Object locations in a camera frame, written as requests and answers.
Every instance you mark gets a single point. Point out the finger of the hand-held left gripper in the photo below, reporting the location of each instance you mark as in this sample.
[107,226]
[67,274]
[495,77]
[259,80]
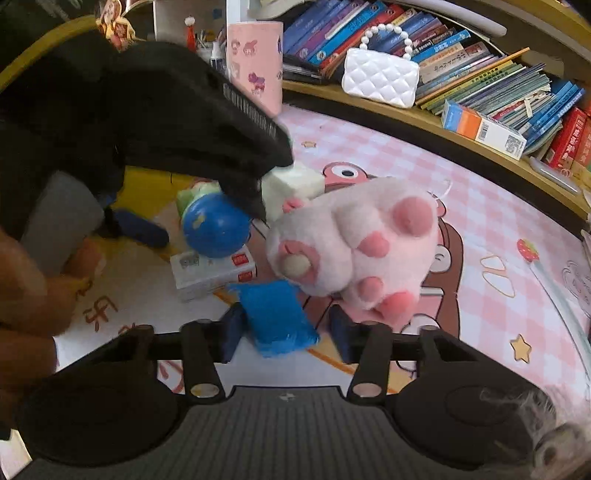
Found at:
[138,230]

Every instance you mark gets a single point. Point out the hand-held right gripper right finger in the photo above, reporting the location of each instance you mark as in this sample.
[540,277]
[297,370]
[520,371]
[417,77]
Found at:
[339,334]

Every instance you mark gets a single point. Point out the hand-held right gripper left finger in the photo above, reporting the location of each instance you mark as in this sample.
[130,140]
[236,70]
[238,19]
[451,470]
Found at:
[233,334]

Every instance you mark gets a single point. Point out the blue fuzzy cloth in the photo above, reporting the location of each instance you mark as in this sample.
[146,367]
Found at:
[277,318]

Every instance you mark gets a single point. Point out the person's left hand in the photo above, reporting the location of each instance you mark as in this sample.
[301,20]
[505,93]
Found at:
[27,300]

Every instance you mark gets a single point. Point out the small white labelled box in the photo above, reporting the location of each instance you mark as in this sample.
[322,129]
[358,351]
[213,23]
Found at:
[203,277]

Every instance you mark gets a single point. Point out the green and blue ball toy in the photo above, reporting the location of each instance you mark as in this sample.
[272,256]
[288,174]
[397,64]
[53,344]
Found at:
[214,226]

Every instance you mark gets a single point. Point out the red gold paper decoration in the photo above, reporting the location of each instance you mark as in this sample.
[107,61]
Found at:
[113,23]

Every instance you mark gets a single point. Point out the red tassel doll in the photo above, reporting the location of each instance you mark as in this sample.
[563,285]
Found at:
[189,32]

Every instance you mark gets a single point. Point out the pen cups with pens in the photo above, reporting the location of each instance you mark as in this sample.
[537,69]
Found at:
[210,48]

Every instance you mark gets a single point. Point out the pink plush cat paw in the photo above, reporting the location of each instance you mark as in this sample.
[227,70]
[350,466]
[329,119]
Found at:
[351,240]

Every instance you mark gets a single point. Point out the pink sticker cup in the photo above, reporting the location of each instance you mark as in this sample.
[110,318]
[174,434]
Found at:
[256,64]

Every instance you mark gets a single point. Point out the plain white block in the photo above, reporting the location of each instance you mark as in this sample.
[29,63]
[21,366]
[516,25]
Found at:
[295,184]

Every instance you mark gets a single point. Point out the pink checked tablecloth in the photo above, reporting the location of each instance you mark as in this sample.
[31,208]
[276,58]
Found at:
[485,277]

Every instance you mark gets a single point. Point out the flat black case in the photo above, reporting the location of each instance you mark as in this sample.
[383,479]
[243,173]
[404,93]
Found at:
[300,71]

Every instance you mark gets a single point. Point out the fuzzy pale fabric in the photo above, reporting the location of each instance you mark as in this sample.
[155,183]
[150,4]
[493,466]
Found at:
[545,429]

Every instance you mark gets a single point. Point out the wooden bookshelf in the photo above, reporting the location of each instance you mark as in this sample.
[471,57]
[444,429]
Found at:
[429,121]

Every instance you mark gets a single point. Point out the white quilted handbag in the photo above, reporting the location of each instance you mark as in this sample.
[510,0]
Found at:
[381,76]

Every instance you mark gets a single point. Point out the orange white blue carton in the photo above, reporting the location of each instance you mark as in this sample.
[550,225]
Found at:
[482,129]

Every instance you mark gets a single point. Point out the clear plastic case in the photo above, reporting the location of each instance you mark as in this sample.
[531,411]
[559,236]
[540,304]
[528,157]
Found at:
[551,173]

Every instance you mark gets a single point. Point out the row of colourful books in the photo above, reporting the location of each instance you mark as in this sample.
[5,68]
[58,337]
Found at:
[461,60]

